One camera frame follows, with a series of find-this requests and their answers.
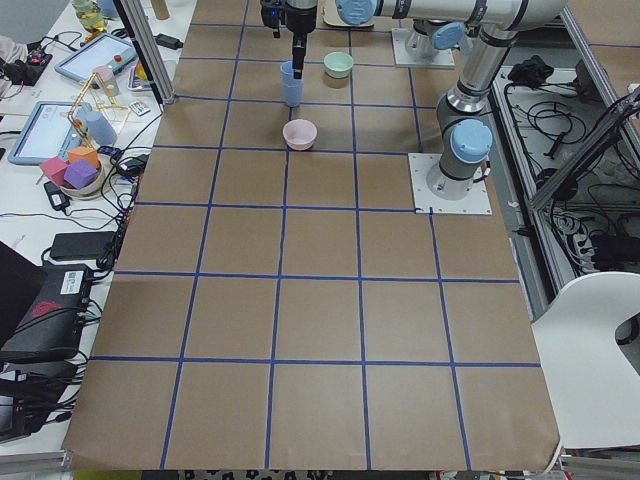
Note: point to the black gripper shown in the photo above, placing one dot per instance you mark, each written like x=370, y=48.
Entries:
x=299, y=21

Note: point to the blue cup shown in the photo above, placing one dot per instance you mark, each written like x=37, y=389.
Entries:
x=288, y=74
x=292, y=92

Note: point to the mint green bowl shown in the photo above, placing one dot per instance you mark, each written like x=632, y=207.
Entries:
x=338, y=65

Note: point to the pink bowl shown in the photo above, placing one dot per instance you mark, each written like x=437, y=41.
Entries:
x=299, y=134

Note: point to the far teach pendant tablet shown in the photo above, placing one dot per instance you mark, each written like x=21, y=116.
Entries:
x=104, y=50

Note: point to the teach pendant tablet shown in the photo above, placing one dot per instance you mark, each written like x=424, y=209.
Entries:
x=48, y=133
x=104, y=50

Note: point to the pink cup on desk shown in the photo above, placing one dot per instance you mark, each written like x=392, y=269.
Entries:
x=105, y=79

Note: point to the light blue bottle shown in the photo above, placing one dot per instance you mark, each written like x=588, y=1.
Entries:
x=99, y=128

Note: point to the bowl of foam blocks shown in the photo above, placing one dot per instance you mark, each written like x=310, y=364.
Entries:
x=80, y=176

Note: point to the near teach pendant tablet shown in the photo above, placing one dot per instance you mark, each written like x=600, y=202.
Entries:
x=48, y=133

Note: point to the black power adapter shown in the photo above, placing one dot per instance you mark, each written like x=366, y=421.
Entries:
x=58, y=200

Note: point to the black laptop computer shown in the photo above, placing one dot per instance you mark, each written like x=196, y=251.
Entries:
x=42, y=309

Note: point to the white chair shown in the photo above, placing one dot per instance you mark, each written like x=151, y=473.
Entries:
x=594, y=389

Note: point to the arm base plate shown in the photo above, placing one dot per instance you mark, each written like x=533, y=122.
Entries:
x=433, y=192
x=443, y=60

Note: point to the gold wire rack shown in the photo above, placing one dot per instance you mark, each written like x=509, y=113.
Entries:
x=92, y=97

